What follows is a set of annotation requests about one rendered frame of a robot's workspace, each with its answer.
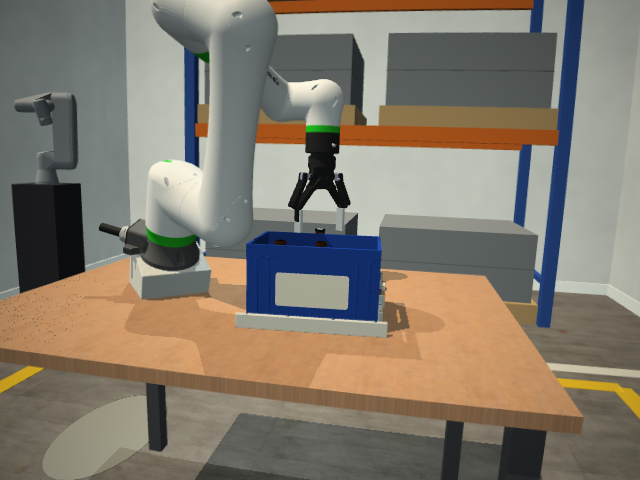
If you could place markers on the blue plastic crate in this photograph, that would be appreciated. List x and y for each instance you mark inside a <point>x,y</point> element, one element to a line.
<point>340,281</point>

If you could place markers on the white flat bar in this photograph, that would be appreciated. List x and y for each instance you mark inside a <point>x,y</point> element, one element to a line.
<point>315,325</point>

